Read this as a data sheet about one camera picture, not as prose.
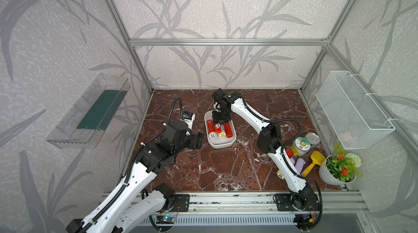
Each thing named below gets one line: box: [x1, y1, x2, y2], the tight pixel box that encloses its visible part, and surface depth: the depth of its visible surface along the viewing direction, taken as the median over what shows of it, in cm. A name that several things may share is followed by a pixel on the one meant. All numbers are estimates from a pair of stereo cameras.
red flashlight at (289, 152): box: [285, 148, 294, 159], surface depth 88 cm
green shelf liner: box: [76, 89, 128, 131], surface depth 67 cm
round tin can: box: [305, 131, 321, 149], surface depth 91 cm
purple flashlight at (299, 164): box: [294, 157, 306, 175], surface depth 85 cm
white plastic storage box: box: [204, 109, 237, 149], surface depth 96 cm
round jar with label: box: [292, 136, 312, 157], surface depth 86 cm
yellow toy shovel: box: [300, 150, 327, 177], surface depth 86 cm
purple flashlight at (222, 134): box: [218, 124, 226, 139], surface depth 96 cm
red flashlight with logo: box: [214, 123, 223, 134], surface depth 93 cm
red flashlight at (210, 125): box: [206, 119, 218, 139], surface depth 96 cm
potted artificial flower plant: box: [318, 143, 364, 186], surface depth 72 cm
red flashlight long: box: [224, 122, 233, 139], surface depth 98 cm
